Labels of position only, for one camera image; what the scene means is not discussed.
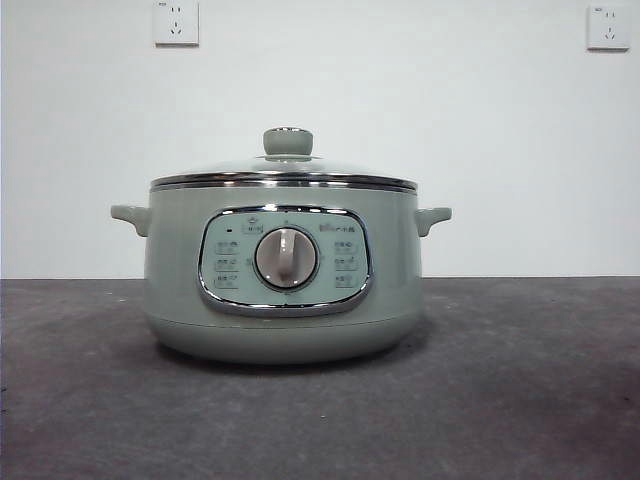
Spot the glass lid with green knob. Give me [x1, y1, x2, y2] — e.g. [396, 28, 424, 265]
[149, 126, 418, 191]

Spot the white wall socket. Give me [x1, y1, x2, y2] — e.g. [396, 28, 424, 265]
[153, 0, 200, 49]
[586, 4, 631, 52]

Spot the pale green electric cooking pot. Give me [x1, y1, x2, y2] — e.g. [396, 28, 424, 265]
[109, 180, 454, 365]

